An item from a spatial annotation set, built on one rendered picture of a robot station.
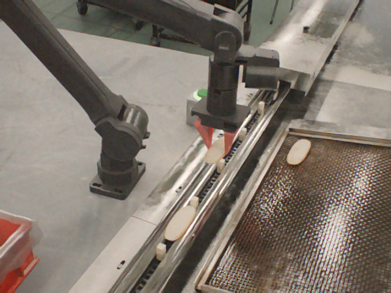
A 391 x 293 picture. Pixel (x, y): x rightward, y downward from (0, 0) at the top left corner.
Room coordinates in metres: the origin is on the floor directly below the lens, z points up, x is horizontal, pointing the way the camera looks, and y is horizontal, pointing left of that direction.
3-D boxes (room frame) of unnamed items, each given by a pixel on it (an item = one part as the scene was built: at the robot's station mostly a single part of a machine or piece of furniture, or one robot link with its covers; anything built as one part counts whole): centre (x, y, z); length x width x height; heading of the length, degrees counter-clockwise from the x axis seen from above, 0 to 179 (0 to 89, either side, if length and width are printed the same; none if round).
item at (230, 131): (0.79, -0.06, 0.97); 0.07 x 0.07 x 0.09; 67
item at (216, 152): (0.79, -0.05, 0.93); 0.10 x 0.04 x 0.01; 157
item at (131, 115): (0.81, 0.14, 0.94); 0.09 x 0.05 x 0.10; 85
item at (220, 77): (0.79, -0.06, 1.11); 0.07 x 0.06 x 0.07; 85
